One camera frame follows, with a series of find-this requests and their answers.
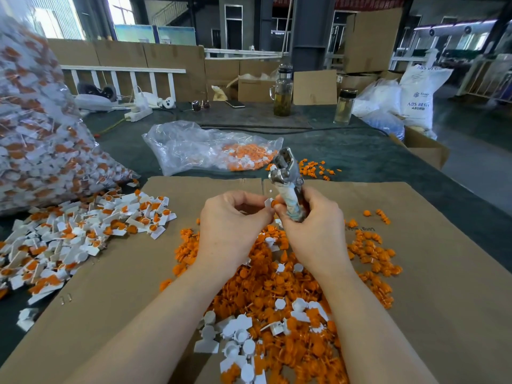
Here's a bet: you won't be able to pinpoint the person's right hand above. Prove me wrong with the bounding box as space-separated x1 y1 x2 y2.
274 186 353 277

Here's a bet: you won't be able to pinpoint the person's left hand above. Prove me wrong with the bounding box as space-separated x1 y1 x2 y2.
197 190 275 278

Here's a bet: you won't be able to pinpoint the silver red-handled pliers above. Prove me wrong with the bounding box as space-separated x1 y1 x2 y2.
269 148 308 223

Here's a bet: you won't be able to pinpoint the pile of orange and white parts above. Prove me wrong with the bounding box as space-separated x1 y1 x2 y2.
157 205 403 384

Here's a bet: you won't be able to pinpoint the pile of assembled white-orange parts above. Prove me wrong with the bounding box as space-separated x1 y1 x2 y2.
0 186 178 333

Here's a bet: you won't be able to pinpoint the person's left forearm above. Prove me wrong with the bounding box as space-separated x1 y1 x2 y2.
66 268 235 384

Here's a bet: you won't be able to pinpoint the scatter of orange offcuts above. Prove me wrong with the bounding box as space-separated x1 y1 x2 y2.
298 158 342 182

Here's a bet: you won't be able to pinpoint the small clear plastic bag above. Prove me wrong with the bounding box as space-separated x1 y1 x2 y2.
142 121 285 177

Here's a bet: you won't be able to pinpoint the glass bottle with black lid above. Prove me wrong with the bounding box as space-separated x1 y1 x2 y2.
333 89 358 125

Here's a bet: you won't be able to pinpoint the open brown cardboard box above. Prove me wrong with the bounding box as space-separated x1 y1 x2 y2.
389 126 451 170

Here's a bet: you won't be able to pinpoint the clear blue plastic bag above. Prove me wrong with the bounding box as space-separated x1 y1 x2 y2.
353 78 406 141

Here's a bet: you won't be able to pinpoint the glass tea jar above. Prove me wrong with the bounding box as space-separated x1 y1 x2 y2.
269 65 294 117

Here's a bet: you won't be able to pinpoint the open cardboard box with paper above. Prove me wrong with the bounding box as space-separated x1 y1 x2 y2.
226 73 278 104

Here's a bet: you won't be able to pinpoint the flat brown cardboard panel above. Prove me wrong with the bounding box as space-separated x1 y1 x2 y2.
293 69 339 106

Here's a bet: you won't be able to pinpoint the white power strip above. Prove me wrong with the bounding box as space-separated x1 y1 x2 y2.
112 87 176 123

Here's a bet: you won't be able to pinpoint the brown cardboard sheet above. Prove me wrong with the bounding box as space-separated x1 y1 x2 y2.
0 177 267 384
261 180 512 384

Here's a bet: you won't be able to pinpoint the white woven sack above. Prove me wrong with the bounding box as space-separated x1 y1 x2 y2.
399 49 454 141

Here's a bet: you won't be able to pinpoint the row of upright cardboard sheets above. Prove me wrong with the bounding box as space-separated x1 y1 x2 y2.
46 39 283 103

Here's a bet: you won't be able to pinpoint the white oval plastic device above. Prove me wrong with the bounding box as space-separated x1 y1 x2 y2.
74 94 116 114

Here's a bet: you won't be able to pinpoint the large clear bag of seals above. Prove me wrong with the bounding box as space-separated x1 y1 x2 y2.
0 18 139 217

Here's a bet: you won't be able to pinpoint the dark steel pillar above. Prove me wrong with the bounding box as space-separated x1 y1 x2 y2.
290 0 336 71

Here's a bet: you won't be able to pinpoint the tall brown cardboard box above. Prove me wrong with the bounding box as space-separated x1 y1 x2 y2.
344 7 404 74

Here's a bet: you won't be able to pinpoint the white metal rack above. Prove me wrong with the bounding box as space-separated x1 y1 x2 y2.
458 53 512 101

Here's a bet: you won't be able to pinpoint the white railing frame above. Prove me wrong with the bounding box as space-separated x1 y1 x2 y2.
61 66 187 103

